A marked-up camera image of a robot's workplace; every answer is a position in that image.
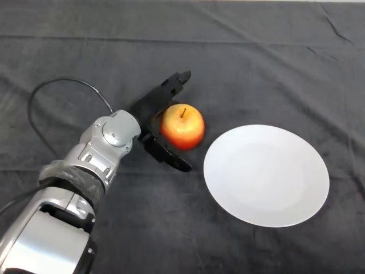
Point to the white round plate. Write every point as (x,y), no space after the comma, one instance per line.
(265,177)

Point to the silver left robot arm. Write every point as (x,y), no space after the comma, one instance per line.
(85,160)

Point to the red yellow apple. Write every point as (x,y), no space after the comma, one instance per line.
(182,131)

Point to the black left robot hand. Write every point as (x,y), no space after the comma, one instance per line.
(151,105)

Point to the black table cloth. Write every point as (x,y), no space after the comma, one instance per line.
(171,228)

